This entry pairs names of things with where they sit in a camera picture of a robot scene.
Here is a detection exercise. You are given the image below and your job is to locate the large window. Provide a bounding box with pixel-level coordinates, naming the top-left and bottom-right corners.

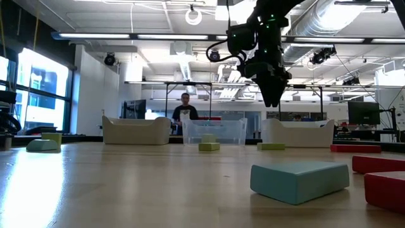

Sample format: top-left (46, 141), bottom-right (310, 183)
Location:
top-left (0, 47), bottom-right (72, 134)

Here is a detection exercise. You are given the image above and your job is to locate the black light bar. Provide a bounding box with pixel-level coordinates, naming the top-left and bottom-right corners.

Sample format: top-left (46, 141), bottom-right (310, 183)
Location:
top-left (50, 30), bottom-right (405, 45)

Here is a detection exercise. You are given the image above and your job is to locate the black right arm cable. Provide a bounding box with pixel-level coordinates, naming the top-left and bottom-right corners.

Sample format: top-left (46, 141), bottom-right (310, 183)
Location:
top-left (206, 39), bottom-right (247, 64)

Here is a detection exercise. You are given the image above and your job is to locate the silver ventilation duct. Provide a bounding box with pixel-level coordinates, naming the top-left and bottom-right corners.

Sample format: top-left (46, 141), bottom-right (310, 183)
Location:
top-left (282, 0), bottom-right (370, 66)

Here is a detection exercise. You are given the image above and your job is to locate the white ceiling ring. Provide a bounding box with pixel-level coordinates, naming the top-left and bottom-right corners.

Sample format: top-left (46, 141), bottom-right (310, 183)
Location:
top-left (185, 8), bottom-right (203, 26)

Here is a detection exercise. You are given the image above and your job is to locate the long teal block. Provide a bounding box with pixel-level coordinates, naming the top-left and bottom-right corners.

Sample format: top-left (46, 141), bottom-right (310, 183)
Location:
top-left (249, 160), bottom-right (351, 206)

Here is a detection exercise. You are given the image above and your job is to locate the small teal block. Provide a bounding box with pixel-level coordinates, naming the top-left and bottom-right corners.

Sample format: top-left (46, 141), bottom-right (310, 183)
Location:
top-left (25, 139), bottom-right (59, 153)

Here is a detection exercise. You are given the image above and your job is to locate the black metal scaffold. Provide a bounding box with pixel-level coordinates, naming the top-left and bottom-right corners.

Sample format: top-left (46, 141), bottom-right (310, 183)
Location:
top-left (125, 80), bottom-right (324, 120)

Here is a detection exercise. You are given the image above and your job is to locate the black aluminium table frame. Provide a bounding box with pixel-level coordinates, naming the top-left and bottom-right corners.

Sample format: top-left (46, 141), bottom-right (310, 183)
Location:
top-left (0, 134), bottom-right (405, 153)

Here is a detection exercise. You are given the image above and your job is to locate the clear plastic bin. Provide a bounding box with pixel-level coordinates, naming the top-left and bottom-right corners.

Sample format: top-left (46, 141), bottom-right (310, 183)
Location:
top-left (182, 117), bottom-right (248, 146)

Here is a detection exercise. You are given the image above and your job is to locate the long red block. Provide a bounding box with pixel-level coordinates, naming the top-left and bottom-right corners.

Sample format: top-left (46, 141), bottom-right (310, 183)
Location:
top-left (363, 171), bottom-right (405, 213)
top-left (330, 144), bottom-right (382, 154)
top-left (352, 155), bottom-right (405, 175)

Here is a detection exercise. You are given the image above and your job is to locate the small green block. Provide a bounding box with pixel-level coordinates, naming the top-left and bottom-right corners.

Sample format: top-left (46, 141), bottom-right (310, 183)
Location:
top-left (198, 142), bottom-right (221, 152)
top-left (41, 132), bottom-right (63, 149)

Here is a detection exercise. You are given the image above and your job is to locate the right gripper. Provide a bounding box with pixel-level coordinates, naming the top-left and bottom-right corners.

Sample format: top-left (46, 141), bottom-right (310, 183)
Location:
top-left (245, 60), bottom-right (292, 108)

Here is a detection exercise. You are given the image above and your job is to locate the light grey plastic bin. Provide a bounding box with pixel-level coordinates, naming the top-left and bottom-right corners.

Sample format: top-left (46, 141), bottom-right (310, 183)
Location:
top-left (101, 115), bottom-right (172, 146)

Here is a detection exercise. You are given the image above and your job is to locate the black computer monitor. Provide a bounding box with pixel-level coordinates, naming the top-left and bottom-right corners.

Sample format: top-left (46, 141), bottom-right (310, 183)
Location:
top-left (347, 101), bottom-right (382, 126)
top-left (121, 99), bottom-right (147, 120)

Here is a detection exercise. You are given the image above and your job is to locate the white plastic bin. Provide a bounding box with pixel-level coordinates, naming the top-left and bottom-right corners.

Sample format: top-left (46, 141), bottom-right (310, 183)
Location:
top-left (261, 118), bottom-right (335, 148)

